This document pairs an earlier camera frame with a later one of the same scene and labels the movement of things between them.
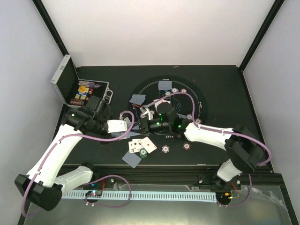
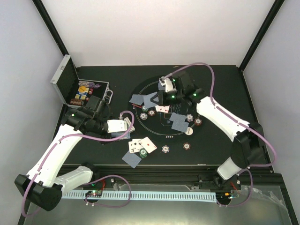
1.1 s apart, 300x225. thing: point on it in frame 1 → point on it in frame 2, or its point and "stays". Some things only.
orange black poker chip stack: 186,146 stays
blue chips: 189,116 stays
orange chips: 198,121 stays
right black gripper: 145,127 → 162,100
